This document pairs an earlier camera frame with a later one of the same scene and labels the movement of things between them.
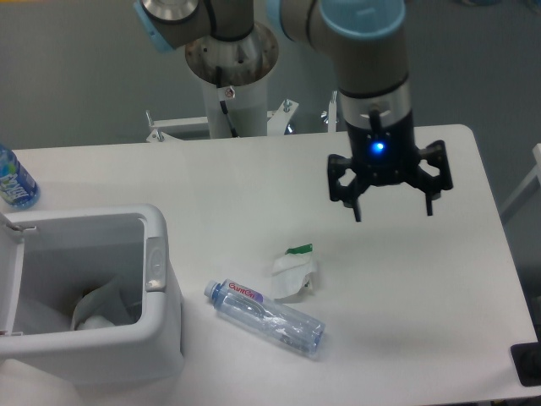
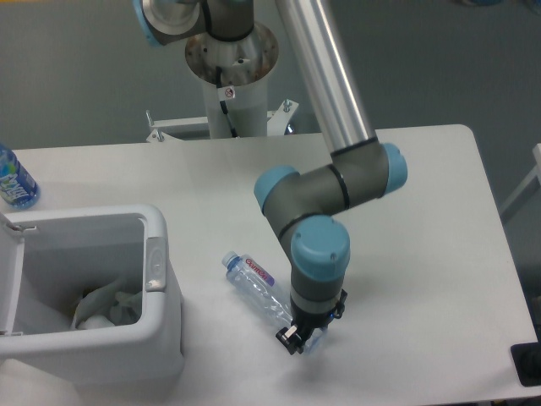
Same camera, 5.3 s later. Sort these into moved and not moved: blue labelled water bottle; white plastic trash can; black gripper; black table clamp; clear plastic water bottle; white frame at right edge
Moved: black gripper; clear plastic water bottle
Not moved: white plastic trash can; blue labelled water bottle; black table clamp; white frame at right edge
